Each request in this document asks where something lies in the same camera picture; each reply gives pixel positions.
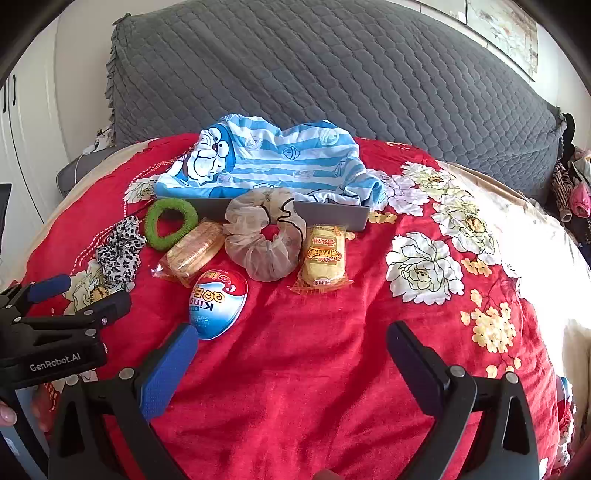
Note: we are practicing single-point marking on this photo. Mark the clear rice cracker packet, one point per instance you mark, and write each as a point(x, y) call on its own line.
point(194, 251)

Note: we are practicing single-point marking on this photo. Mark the beige organza scrunchie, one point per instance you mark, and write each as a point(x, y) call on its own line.
point(265, 263)

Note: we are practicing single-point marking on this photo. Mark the grey quilted headboard cover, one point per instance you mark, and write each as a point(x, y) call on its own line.
point(323, 69)

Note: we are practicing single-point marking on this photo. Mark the pile of clothes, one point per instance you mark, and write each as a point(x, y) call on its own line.
point(575, 189)

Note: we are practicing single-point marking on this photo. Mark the leopard print scrunchie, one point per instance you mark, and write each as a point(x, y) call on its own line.
point(121, 251)

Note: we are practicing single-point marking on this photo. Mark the grey bedside table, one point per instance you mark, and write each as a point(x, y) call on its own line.
point(69, 173)

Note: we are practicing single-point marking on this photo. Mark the red floral blanket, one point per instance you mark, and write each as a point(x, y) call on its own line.
point(304, 360)

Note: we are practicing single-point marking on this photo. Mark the blue and red toy egg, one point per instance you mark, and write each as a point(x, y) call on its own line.
point(217, 309)

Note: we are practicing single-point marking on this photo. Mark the grey tray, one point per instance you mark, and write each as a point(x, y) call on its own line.
point(330, 217)

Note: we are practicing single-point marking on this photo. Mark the yellow rice cake packet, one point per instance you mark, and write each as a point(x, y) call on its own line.
point(323, 263)

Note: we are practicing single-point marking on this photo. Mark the blue striped cartoon cloth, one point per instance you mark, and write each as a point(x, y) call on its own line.
point(277, 161)

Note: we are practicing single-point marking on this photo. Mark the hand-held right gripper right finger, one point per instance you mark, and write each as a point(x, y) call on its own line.
point(415, 364)

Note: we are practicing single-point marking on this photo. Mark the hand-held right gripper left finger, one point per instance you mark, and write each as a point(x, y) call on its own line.
point(170, 371)

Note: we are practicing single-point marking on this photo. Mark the person's left hand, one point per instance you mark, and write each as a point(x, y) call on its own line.
point(6, 415)

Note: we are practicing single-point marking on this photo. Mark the framed wall picture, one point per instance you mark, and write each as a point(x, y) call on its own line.
point(503, 27)

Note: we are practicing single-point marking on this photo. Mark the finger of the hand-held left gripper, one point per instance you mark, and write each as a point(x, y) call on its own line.
point(108, 307)
point(48, 285)

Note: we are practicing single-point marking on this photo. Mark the white wardrobe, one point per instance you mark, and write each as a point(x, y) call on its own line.
point(27, 138)

